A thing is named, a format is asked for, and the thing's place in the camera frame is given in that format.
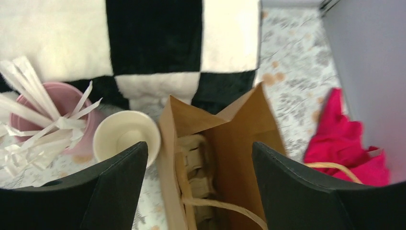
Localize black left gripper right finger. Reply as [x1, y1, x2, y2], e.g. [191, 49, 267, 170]
[252, 142, 406, 230]

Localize pink cup holder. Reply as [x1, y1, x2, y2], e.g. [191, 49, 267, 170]
[9, 82, 106, 157]

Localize brown cardboard cup carrier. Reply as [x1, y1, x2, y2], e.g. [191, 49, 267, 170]
[175, 134, 219, 230]

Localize white wrapped straws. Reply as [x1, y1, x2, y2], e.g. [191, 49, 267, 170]
[0, 57, 103, 177]

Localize brown paper bag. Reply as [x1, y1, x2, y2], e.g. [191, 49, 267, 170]
[157, 86, 286, 230]

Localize floral table mat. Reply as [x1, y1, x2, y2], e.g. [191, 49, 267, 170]
[0, 8, 340, 230]

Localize red cloth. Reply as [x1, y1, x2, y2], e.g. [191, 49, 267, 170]
[303, 88, 390, 186]

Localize stack of paper cups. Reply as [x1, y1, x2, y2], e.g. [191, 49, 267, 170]
[93, 110, 161, 168]

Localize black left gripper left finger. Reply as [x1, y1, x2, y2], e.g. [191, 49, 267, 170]
[0, 142, 148, 230]

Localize black white checkered pillow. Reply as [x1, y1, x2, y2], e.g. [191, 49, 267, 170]
[0, 0, 261, 114]

